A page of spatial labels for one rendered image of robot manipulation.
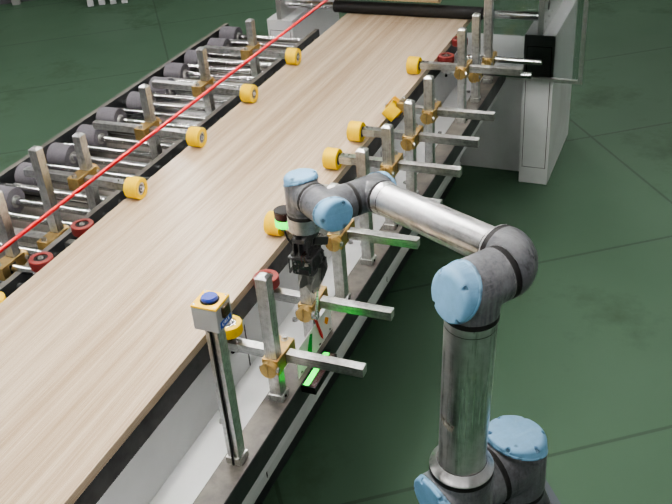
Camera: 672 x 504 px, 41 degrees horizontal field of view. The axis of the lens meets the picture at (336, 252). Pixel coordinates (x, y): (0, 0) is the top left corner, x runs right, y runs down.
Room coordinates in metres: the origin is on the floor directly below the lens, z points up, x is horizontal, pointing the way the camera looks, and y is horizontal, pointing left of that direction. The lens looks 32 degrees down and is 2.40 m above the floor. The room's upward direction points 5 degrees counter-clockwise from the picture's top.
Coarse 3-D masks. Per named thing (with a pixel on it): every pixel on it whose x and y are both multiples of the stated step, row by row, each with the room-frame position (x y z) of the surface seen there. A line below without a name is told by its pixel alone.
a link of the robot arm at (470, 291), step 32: (480, 256) 1.47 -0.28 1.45; (512, 256) 1.47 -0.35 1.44; (448, 288) 1.43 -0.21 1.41; (480, 288) 1.40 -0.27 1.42; (512, 288) 1.43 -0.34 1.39; (448, 320) 1.41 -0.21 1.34; (480, 320) 1.40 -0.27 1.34; (448, 352) 1.44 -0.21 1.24; (480, 352) 1.41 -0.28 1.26; (448, 384) 1.44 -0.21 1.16; (480, 384) 1.42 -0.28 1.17; (448, 416) 1.44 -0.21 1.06; (480, 416) 1.43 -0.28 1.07; (448, 448) 1.44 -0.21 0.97; (480, 448) 1.43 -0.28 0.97; (416, 480) 1.49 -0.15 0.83; (448, 480) 1.43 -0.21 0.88; (480, 480) 1.43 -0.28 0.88
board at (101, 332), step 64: (320, 64) 4.15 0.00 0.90; (384, 64) 4.08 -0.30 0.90; (256, 128) 3.45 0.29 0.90; (320, 128) 3.39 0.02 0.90; (192, 192) 2.91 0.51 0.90; (256, 192) 2.87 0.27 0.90; (64, 256) 2.53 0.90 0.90; (128, 256) 2.50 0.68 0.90; (192, 256) 2.46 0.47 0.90; (256, 256) 2.43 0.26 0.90; (0, 320) 2.19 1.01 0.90; (64, 320) 2.16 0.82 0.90; (128, 320) 2.13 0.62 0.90; (192, 320) 2.11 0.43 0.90; (0, 384) 1.88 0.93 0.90; (64, 384) 1.86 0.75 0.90; (128, 384) 1.84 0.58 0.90; (0, 448) 1.63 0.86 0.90; (64, 448) 1.62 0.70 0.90
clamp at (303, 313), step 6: (324, 288) 2.26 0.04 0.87; (324, 294) 2.25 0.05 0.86; (300, 300) 2.21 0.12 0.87; (300, 306) 2.18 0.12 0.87; (306, 306) 2.17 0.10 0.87; (312, 306) 2.17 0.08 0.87; (318, 306) 2.20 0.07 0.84; (300, 312) 2.16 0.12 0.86; (306, 312) 2.16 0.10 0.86; (300, 318) 2.16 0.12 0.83; (306, 318) 2.16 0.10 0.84
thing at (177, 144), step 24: (192, 48) 4.74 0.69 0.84; (216, 72) 4.67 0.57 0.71; (264, 72) 4.27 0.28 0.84; (120, 96) 4.11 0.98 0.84; (216, 96) 4.32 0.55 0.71; (48, 144) 3.60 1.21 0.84; (120, 144) 3.82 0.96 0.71; (120, 168) 3.56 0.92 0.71; (144, 168) 3.27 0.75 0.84; (24, 192) 3.40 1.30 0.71; (120, 192) 3.08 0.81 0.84; (72, 216) 3.15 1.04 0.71; (96, 216) 2.93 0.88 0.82; (0, 240) 3.00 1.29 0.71; (0, 288) 2.46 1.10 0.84
